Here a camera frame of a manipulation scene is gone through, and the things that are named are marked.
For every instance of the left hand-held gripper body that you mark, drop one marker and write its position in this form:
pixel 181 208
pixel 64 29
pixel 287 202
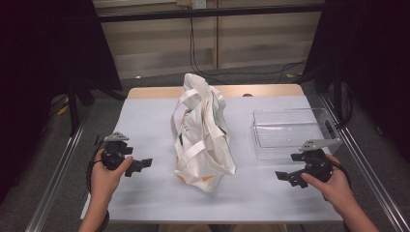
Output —
pixel 112 158

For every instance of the white canvas tote bag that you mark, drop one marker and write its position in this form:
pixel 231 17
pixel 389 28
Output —
pixel 199 145

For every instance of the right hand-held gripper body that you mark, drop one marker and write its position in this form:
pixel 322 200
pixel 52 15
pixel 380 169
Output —
pixel 319 164

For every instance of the clear plastic container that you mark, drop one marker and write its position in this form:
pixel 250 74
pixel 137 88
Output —
pixel 283 129

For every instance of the person's right hand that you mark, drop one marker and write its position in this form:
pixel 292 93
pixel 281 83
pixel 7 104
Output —
pixel 336 188

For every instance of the black curtain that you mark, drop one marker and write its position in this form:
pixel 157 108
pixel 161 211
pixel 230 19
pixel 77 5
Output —
pixel 38 64
pixel 374 58

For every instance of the black metal stand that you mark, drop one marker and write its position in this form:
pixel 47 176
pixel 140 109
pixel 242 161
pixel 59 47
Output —
pixel 73 109
pixel 338 96

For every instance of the person's left hand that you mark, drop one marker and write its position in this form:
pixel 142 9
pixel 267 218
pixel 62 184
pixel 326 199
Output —
pixel 104 183

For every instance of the white wall socket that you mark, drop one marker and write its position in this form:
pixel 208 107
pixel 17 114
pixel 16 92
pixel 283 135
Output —
pixel 199 4

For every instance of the aluminium rail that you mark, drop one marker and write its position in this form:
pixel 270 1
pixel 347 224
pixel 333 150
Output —
pixel 367 174
pixel 54 180

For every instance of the black horizontal bar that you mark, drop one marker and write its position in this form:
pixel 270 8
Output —
pixel 209 13

